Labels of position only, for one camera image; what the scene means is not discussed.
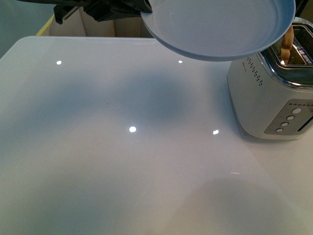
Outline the black covered left gripper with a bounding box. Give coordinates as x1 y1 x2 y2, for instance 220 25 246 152
53 0 153 25

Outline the light blue plate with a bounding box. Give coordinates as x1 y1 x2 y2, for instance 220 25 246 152
141 0 296 62

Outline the brown bread slice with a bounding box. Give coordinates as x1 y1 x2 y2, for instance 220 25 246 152
280 25 294 64

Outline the white two-slot toaster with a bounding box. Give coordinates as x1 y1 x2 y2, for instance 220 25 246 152
227 17 313 140

